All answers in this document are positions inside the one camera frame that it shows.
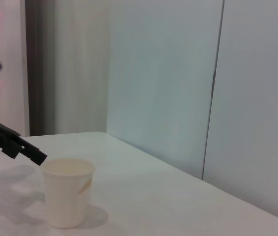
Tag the dark grey vertical post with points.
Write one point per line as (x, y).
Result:
(39, 73)

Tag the white paper cup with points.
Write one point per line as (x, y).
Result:
(65, 196)

